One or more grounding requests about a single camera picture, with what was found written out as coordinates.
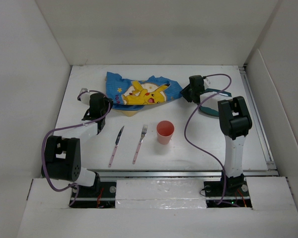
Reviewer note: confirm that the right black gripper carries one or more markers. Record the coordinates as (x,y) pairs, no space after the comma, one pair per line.
(185,92)

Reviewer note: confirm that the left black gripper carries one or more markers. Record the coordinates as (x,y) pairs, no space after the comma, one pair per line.
(106,102)

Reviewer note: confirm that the blue Pikachu cloth placemat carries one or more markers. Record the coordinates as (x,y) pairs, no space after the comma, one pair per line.
(130,96)

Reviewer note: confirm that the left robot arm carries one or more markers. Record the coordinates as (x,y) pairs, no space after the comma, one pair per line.
(61,152)

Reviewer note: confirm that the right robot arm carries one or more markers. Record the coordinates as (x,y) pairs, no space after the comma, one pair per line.
(235,123)

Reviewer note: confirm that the teal plate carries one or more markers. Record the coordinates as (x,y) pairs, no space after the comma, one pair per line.
(211,109)

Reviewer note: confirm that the pink plastic cup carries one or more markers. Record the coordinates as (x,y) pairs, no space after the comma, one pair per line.
(165,130)

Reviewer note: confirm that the white foam block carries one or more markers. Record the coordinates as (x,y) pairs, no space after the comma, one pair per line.
(159,194)

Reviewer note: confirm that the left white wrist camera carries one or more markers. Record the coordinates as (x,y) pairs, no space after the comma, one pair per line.
(84,96)

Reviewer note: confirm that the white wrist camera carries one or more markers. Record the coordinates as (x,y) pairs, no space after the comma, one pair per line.
(84,96)
(206,80)

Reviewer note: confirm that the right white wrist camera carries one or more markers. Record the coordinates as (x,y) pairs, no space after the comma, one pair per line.
(206,80)

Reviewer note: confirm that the pink handled knife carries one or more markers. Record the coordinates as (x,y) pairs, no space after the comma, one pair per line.
(116,146)

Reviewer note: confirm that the pink handled fork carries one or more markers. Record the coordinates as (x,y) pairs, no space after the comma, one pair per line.
(143,134)

